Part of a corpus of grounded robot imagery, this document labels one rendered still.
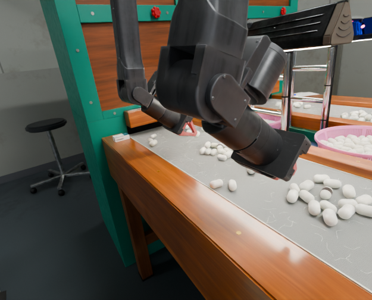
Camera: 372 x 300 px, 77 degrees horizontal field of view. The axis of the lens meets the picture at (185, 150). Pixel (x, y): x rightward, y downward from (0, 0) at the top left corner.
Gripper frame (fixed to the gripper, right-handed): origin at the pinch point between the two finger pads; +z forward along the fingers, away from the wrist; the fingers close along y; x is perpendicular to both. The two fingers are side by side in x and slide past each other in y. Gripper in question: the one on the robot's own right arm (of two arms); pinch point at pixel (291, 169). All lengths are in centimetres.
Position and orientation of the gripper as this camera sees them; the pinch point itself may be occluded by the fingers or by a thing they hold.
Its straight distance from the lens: 43.2
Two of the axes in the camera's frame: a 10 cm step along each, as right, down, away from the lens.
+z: 7.1, 4.0, 5.8
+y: -5.3, -2.4, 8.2
